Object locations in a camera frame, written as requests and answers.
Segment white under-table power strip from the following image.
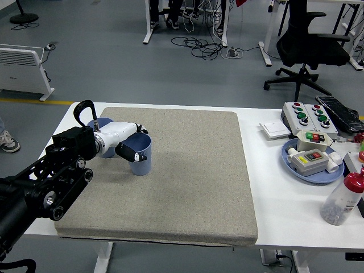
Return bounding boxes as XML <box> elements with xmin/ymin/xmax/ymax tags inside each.
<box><xmin>260</xmin><ymin>249</ymin><xmax>285</xmax><ymax>267</ymax></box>

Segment black office chair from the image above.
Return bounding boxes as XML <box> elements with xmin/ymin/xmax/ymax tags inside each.
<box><xmin>263</xmin><ymin>0</ymin><xmax>351</xmax><ymax>102</ymax></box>

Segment white four-button control box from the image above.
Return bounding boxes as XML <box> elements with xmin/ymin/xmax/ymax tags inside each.
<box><xmin>281</xmin><ymin>101</ymin><xmax>316</xmax><ymax>131</ymax></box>
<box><xmin>304</xmin><ymin>104</ymin><xmax>339</xmax><ymax>136</ymax></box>

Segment white panel heater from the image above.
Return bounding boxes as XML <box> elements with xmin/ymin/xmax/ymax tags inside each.
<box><xmin>0</xmin><ymin>43</ymin><xmax>55</xmax><ymax>102</ymax></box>

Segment black keyboard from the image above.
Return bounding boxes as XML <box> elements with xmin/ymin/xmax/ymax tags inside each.
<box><xmin>315</xmin><ymin>95</ymin><xmax>364</xmax><ymax>134</ymax></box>

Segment black round fan base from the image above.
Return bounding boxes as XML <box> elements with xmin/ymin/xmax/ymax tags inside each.
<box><xmin>10</xmin><ymin>0</ymin><xmax>40</xmax><ymax>24</ymax></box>

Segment white desk frame dark legs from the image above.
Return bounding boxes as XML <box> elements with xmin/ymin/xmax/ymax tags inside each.
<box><xmin>332</xmin><ymin>0</ymin><xmax>364</xmax><ymax>71</ymax></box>

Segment white floor cable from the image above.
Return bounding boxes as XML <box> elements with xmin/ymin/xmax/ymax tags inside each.
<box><xmin>181</xmin><ymin>7</ymin><xmax>197</xmax><ymax>34</ymax></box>

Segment person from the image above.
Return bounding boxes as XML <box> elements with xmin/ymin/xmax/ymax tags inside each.
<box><xmin>150</xmin><ymin>0</ymin><xmax>183</xmax><ymax>30</ymax></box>

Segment clear screw bottle red cap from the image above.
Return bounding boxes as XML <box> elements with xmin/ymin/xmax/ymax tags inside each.
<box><xmin>320</xmin><ymin>168</ymin><xmax>364</xmax><ymax>226</ymax></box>

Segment grey-brown fabric mat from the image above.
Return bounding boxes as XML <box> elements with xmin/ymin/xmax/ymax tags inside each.
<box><xmin>53</xmin><ymin>106</ymin><xmax>259</xmax><ymax>247</ymax></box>

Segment white switch box green red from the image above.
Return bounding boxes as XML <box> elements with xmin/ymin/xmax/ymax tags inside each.
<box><xmin>296</xmin><ymin>130</ymin><xmax>334</xmax><ymax>153</ymax></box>

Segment blue round plate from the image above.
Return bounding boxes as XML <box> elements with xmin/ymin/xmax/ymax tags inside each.
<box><xmin>281</xmin><ymin>138</ymin><xmax>345</xmax><ymax>185</ymax></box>

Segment black floor cable bundle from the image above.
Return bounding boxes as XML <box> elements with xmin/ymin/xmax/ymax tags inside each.
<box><xmin>170</xmin><ymin>36</ymin><xmax>228</xmax><ymax>60</ymax></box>

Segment white table leg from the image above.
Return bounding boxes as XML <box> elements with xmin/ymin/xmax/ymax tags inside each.
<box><xmin>93</xmin><ymin>241</ymin><xmax>113</xmax><ymax>273</ymax></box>
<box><xmin>289</xmin><ymin>250</ymin><xmax>308</xmax><ymax>273</ymax></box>

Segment white plastic fitting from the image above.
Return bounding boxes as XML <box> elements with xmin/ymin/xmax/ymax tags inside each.
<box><xmin>286</xmin><ymin>144</ymin><xmax>299</xmax><ymax>163</ymax></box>
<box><xmin>326</xmin><ymin>152</ymin><xmax>344</xmax><ymax>173</ymax></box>

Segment white wall switch plate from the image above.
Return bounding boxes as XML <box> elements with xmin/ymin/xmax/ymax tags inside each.
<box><xmin>259</xmin><ymin>119</ymin><xmax>292</xmax><ymax>140</ymax></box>

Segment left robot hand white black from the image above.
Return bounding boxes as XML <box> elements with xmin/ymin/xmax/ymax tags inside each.
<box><xmin>99</xmin><ymin>121</ymin><xmax>149</xmax><ymax>163</ymax></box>

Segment person's shoe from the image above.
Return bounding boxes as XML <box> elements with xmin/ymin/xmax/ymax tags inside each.
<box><xmin>0</xmin><ymin>130</ymin><xmax>21</xmax><ymax>154</ymax></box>

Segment white box red button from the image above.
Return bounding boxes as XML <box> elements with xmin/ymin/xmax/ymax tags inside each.
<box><xmin>343</xmin><ymin>151</ymin><xmax>364</xmax><ymax>175</ymax></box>

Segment white desk leg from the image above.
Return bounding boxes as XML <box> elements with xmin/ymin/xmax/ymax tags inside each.
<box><xmin>258</xmin><ymin>0</ymin><xmax>282</xmax><ymax>68</ymax></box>

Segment blue ribbed plastic cup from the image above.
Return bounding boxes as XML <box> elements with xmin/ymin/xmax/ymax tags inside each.
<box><xmin>125</xmin><ymin>133</ymin><xmax>153</xmax><ymax>176</ymax></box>
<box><xmin>86</xmin><ymin>117</ymin><xmax>117</xmax><ymax>159</ymax></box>

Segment grey switch box yellow label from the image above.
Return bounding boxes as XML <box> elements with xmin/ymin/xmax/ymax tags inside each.
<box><xmin>289</xmin><ymin>148</ymin><xmax>330</xmax><ymax>177</ymax></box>

